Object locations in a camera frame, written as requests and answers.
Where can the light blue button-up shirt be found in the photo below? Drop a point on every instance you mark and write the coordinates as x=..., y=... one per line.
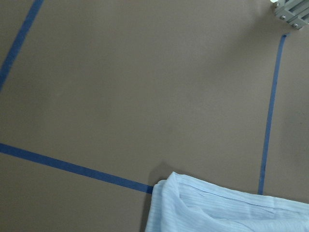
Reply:
x=182, y=203

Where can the blue tape strip centre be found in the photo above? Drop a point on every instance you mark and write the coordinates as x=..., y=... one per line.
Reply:
x=270, y=112

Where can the blue tape strip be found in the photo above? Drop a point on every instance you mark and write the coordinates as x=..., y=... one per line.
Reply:
x=270, y=112
x=19, y=40

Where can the blue tape strip crosswise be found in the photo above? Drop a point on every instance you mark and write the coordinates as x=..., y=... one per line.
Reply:
x=74, y=168

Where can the blue tape strip outer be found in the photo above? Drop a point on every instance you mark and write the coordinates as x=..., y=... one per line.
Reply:
x=19, y=40

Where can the aluminium frame post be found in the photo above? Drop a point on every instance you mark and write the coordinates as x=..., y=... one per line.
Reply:
x=293, y=12

